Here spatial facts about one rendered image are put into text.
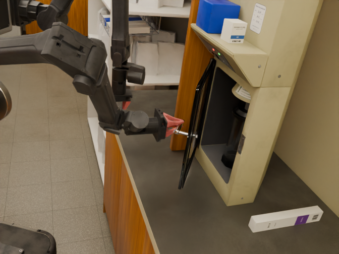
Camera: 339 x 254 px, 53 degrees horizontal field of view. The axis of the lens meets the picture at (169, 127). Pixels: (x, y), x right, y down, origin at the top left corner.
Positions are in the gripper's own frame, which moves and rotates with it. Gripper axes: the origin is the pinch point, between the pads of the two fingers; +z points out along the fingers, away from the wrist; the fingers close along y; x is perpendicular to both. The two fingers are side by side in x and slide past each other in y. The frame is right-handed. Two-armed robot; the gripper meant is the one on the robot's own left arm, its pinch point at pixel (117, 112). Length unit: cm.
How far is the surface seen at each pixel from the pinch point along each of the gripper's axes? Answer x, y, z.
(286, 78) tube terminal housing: -46, 41, -33
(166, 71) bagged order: 84, 50, 15
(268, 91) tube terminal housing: -46, 36, -29
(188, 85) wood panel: -8.6, 26.4, -14.9
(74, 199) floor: 71, -14, 109
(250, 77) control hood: -46, 28, -34
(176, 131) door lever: -34.4, 12.8, -10.2
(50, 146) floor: 143, -30, 108
